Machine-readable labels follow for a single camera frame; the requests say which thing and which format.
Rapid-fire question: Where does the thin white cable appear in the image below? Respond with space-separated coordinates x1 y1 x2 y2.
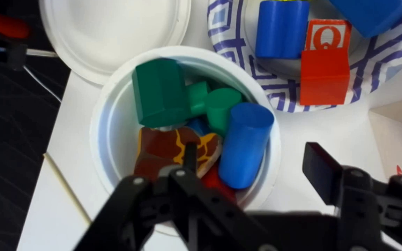
22 48 65 105

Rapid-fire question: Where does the blue patterned paper plate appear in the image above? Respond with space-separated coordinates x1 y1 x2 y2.
206 0 402 115

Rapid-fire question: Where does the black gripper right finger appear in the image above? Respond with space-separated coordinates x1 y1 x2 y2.
301 141 351 207

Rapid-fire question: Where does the small white plastic tray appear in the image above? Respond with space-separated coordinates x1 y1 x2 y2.
367 95 402 185

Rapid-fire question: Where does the white plastic bowl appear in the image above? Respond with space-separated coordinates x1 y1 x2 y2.
88 45 282 239

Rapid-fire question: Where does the small blue block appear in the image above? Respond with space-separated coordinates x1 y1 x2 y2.
188 118 209 137

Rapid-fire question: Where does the red object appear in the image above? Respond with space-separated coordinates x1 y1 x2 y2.
0 10 30 41

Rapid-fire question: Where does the plain white plate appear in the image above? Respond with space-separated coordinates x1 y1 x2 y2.
37 0 192 88

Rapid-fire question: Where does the wide blue cylinder block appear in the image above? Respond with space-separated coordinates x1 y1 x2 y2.
254 0 311 60

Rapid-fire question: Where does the large green block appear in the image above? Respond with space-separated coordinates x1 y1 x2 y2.
131 58 192 130

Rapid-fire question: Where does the large blue block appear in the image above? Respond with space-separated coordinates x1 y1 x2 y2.
328 0 402 39

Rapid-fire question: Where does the green cylinder block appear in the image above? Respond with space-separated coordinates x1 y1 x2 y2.
205 87 245 137

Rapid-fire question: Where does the small green block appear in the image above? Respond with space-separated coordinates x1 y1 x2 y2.
185 81 212 118

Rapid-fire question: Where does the brown yellow giraffe toy piece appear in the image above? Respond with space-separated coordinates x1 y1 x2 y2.
132 126 223 180

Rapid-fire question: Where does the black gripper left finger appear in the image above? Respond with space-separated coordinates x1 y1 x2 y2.
181 141 198 176

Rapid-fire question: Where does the red letter cube block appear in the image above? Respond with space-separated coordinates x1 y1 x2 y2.
304 19 353 53

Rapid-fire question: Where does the red rectangular block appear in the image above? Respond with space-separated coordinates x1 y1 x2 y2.
298 48 351 108

